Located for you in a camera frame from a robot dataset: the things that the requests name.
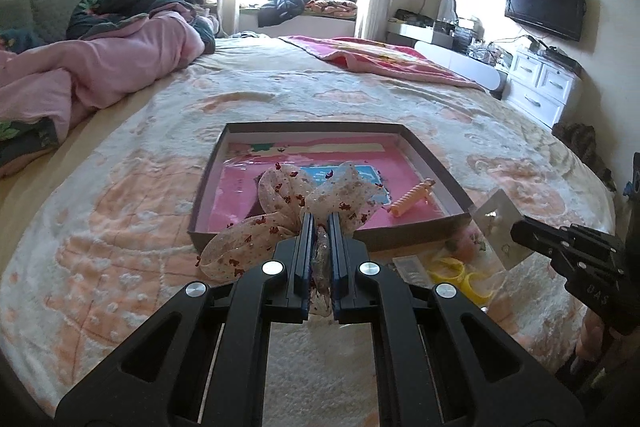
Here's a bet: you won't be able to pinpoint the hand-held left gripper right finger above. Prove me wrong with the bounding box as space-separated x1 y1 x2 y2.
327 212 586 427

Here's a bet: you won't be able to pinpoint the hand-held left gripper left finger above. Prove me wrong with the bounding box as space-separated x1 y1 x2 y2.
54 212 317 427

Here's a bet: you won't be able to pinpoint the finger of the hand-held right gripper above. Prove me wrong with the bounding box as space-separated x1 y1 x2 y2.
567 223 632 260
510 216 576 264

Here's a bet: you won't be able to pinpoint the white earring card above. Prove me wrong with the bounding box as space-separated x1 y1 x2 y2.
472 188 533 270

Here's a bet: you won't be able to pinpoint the white floral hair bow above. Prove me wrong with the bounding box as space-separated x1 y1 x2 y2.
195 161 386 319

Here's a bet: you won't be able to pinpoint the hairpin card packet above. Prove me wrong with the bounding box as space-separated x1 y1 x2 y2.
392 256 432 285

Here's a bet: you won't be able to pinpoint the bagged yellow ring clips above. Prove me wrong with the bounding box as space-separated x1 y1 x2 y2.
425 256 494 308

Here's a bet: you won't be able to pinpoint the grey cardboard box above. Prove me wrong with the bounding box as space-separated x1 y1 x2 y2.
187 122 473 253

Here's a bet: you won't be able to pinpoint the blue plastic object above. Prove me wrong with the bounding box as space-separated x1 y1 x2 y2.
624 171 640 208

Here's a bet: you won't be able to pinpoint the orange spiral hair clip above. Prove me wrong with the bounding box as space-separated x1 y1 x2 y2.
389 179 437 218

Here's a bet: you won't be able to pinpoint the camouflage clothes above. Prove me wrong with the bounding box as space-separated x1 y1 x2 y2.
552 123 616 192

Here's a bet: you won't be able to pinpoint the white drawer dresser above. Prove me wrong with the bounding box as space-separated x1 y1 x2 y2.
502 44 583 130

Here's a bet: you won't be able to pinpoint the peach floral bed blanket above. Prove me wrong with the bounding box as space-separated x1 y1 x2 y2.
0 34 618 427

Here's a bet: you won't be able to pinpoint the white desk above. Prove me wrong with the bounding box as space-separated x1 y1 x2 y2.
386 19 508 98

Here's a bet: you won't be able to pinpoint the pink printed blanket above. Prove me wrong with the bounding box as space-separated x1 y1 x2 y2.
277 35 493 94

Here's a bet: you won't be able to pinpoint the white desk lamp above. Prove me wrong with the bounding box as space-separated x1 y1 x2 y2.
425 0 458 25

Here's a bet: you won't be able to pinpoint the pile of dark clothes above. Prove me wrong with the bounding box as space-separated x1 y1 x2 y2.
257 0 359 28

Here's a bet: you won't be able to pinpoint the pink and dark floral quilt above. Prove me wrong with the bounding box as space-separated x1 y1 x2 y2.
0 0 217 178

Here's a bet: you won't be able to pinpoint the black wall television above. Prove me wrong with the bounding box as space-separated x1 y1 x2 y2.
504 0 586 42

